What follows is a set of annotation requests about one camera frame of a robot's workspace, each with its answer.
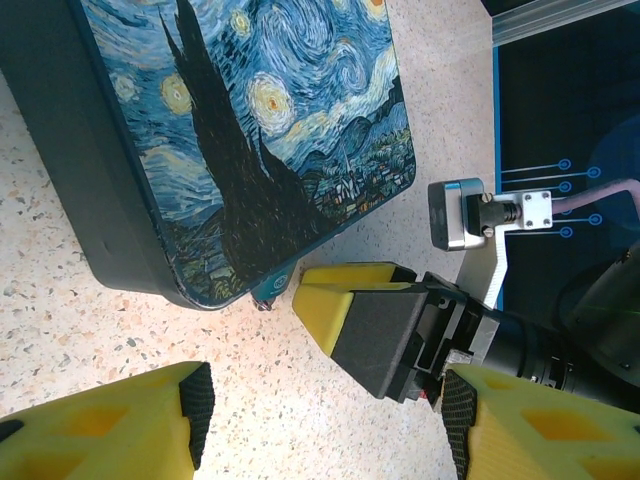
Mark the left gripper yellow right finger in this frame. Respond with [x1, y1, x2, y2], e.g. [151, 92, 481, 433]
[439, 362, 640, 480]

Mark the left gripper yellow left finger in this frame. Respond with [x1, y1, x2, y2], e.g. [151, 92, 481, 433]
[0, 359, 217, 480]

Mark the starry night print tin box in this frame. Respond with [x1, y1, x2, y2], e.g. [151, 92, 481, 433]
[0, 0, 420, 312]

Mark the blue table edge strip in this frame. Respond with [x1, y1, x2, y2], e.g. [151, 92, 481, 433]
[492, 47, 505, 311]

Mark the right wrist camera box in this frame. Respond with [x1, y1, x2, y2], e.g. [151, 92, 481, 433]
[427, 177, 555, 310]

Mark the aluminium frame post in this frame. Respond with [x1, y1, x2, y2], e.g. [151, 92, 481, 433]
[489, 0, 640, 49]

